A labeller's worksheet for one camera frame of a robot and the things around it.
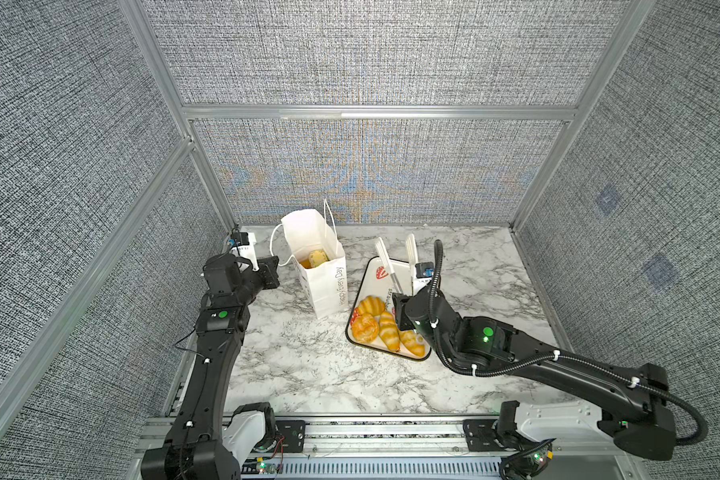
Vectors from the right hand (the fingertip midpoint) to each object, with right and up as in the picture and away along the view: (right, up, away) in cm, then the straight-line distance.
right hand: (400, 293), depth 70 cm
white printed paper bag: (-18, +1, +9) cm, 20 cm away
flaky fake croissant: (-24, +8, +29) cm, 39 cm away
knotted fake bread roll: (-8, -13, +18) cm, 23 cm away
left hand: (-31, +8, +7) cm, 32 cm away
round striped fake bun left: (-5, -7, +22) cm, 24 cm away
